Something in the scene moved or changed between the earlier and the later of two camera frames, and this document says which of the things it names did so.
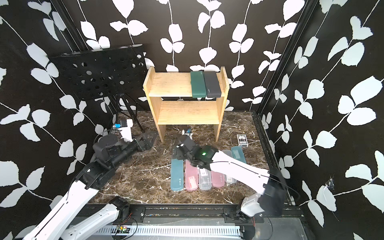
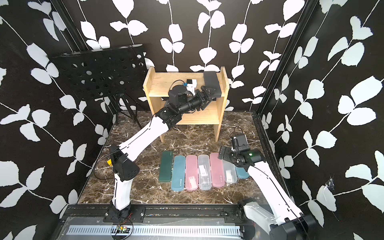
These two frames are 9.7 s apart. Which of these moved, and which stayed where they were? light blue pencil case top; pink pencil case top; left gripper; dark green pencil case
Moved: dark green pencil case; left gripper
Stayed: light blue pencil case top; pink pencil case top
